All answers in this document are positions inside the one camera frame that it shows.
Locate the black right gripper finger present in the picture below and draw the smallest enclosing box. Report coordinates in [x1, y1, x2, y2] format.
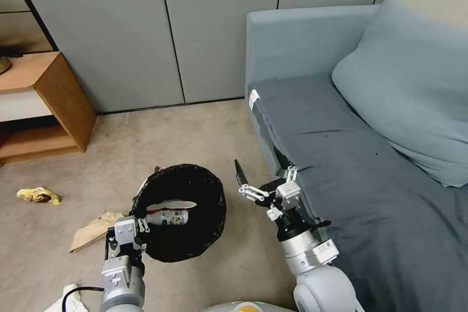
[234, 158, 267, 202]
[273, 146, 300, 184]

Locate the black round trash bin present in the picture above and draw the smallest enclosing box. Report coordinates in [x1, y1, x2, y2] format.
[131, 162, 228, 264]

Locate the white labelled plastic bottle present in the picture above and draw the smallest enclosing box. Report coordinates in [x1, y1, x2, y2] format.
[146, 208, 191, 226]

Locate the brown paper bag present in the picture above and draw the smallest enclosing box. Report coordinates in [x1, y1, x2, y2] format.
[69, 211, 128, 254]

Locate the dark grey sofa cover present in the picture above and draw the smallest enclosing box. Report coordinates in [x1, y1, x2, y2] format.
[247, 72, 468, 312]

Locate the white robot front shell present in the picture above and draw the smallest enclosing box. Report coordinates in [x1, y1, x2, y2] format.
[198, 300, 290, 312]

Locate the yellow snack wrapper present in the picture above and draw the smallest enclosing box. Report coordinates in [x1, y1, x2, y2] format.
[16, 187, 62, 206]

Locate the grey-blue fabric sofa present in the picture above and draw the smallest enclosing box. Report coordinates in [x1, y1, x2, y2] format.
[244, 0, 468, 312]

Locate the wooden side table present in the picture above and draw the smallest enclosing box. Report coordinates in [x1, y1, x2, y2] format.
[0, 51, 98, 167]

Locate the grey-blue sofa pillow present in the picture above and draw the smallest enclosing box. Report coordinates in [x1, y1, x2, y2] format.
[330, 0, 468, 189]

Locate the white table drawer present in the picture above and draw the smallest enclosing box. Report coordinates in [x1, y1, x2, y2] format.
[0, 89, 53, 123]

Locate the black-framed shelf unit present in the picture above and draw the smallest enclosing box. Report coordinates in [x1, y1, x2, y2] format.
[0, 0, 60, 58]

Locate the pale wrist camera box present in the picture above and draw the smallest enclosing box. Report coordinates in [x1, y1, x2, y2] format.
[114, 217, 139, 247]
[276, 181, 303, 211]

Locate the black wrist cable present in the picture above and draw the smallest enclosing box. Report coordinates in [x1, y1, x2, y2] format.
[306, 219, 332, 233]

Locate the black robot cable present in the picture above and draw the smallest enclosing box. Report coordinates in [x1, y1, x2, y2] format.
[61, 286, 107, 312]

